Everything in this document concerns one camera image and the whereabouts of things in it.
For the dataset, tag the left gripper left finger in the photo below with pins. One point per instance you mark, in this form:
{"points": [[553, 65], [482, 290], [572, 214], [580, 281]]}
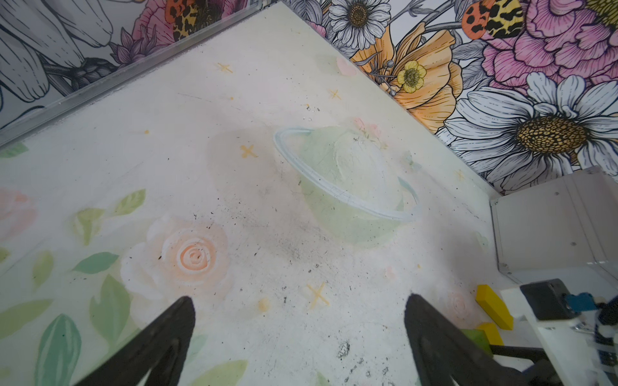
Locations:
{"points": [[156, 355]]}

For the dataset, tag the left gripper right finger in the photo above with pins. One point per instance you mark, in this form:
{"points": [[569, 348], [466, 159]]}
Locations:
{"points": [[443, 355]]}

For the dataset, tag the green rectangular block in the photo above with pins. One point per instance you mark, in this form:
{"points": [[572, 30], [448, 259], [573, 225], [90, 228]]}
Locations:
{"points": [[480, 339]]}

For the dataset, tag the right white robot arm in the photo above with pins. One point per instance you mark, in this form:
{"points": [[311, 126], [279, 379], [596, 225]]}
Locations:
{"points": [[577, 332]]}

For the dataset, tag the yellow rectangular block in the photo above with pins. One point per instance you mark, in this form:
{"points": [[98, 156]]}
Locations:
{"points": [[494, 307]]}

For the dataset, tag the small yellow cube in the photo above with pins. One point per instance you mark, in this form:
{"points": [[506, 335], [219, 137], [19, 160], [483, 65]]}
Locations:
{"points": [[492, 333]]}

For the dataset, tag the silver metal case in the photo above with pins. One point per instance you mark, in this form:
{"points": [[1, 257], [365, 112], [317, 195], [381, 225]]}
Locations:
{"points": [[565, 228]]}

